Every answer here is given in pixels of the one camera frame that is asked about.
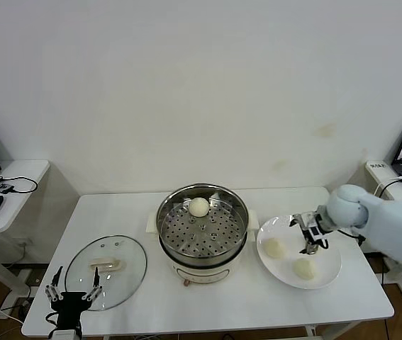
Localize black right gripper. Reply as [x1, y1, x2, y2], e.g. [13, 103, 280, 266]
[289, 211, 329, 256]

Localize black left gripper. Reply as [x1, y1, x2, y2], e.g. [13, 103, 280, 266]
[44, 266, 103, 329]

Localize white steamed baozi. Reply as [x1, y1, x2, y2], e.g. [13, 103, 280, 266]
[263, 237, 287, 259]
[291, 257, 319, 281]
[312, 234, 328, 253]
[188, 197, 210, 218]

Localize round glass pot lid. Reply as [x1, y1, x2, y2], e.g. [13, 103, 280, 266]
[65, 235, 148, 312]

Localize perforated steel steamer basket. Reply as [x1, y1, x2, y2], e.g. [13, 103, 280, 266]
[157, 183, 250, 266]

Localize round white plate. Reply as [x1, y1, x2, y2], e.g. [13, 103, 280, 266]
[256, 215, 342, 290]

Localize cream electric cooking pot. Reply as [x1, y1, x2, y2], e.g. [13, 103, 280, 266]
[145, 209, 260, 288]

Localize white side desk with mouse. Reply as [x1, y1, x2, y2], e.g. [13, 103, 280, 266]
[0, 159, 51, 305]

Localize white laptop cable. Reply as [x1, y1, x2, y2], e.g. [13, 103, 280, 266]
[374, 176, 402, 196]

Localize black cable with adapter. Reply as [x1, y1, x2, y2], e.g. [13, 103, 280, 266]
[378, 178, 402, 199]

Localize thin black hub cable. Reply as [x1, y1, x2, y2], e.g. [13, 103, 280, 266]
[0, 176, 40, 194]

